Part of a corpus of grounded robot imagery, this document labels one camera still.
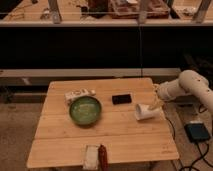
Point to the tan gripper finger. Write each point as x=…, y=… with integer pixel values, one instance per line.
x=156, y=104

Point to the white ceramic cup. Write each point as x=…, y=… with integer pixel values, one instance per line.
x=142, y=112

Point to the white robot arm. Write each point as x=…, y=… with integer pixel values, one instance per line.
x=189, y=82

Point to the green ceramic bowl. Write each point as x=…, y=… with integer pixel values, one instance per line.
x=85, y=110

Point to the wooden folding table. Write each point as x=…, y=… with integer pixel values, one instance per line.
x=59, y=142

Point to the black rectangular phone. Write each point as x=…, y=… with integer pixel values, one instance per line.
x=121, y=99

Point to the black power adapter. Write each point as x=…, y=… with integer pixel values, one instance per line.
x=196, y=132

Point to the dark red pouch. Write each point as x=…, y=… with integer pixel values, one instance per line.
x=103, y=160

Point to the white small box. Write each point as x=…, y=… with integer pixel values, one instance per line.
x=73, y=95

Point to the brown tray on shelf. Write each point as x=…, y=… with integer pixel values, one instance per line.
x=130, y=9

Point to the long shelf bench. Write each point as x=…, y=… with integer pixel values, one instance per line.
x=46, y=40

